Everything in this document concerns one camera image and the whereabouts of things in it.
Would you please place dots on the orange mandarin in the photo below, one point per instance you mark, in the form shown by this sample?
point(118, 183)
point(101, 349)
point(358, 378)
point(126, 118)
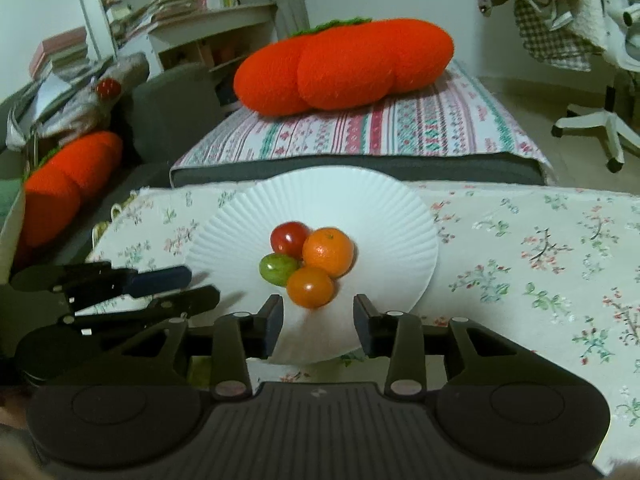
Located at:
point(327, 252)

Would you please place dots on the white fleece jacket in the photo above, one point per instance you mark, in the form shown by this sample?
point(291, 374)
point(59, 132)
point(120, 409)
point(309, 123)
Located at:
point(607, 10)

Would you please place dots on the stack of pink books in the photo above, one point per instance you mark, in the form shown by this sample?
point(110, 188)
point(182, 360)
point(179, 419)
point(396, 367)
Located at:
point(60, 50)

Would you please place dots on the striped patterned blanket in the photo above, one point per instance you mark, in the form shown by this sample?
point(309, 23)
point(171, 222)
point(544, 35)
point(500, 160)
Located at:
point(375, 132)

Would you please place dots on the large orange persimmon cushion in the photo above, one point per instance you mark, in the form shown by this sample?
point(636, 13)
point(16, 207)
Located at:
point(345, 60)

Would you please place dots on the green tomato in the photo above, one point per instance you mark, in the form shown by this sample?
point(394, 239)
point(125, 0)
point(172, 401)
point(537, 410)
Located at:
point(274, 268)

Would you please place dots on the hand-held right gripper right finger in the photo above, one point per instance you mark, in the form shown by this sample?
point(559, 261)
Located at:
point(364, 321)

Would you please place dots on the floral tablecloth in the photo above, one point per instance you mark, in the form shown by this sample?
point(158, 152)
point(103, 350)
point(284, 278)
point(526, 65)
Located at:
point(525, 260)

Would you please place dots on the white bookshelf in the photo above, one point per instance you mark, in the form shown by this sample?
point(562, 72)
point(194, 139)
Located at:
point(210, 25)

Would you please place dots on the small red plush toy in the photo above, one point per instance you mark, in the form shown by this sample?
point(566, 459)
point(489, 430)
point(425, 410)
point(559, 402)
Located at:
point(107, 88)

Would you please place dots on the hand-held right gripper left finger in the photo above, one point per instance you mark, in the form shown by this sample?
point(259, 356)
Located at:
point(272, 321)

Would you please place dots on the shiny orange tomato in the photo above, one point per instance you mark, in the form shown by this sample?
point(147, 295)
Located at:
point(310, 287)

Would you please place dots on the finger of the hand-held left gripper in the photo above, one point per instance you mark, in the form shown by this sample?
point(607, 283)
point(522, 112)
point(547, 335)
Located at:
point(162, 279)
point(192, 299)

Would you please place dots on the grey sofa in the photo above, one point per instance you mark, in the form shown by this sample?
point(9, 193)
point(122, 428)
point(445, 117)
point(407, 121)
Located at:
point(170, 110)

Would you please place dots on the small red tomato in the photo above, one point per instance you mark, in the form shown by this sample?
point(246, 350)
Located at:
point(288, 237)

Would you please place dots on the green cushion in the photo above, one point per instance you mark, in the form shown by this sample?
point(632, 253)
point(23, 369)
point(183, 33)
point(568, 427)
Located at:
point(7, 205)

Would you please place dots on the white office chair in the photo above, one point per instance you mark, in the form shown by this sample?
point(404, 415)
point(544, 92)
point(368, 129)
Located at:
point(607, 120)

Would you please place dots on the checkered cloth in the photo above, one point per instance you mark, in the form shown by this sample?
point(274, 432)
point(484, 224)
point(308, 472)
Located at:
point(555, 40)

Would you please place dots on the grey ottoman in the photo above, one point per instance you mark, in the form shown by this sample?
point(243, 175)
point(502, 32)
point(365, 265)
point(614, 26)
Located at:
point(350, 169)

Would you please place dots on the white ribbed plate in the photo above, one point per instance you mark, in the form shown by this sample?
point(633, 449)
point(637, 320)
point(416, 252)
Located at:
point(350, 200)

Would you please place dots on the pile of books and papers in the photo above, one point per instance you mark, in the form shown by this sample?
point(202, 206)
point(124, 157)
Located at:
point(165, 5)

